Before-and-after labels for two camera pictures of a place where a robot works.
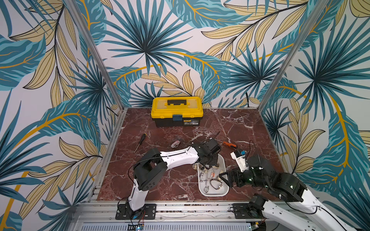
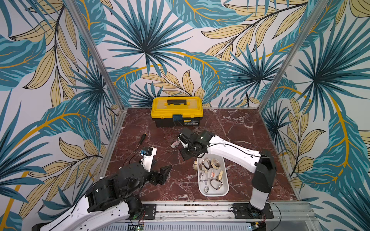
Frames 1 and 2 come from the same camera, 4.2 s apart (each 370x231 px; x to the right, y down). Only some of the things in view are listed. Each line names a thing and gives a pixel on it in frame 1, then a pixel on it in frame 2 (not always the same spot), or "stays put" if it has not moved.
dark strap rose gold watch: [217, 178] stays put
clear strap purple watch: [203, 176] stays put
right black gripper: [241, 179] → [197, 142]
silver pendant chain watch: [206, 188] stays put
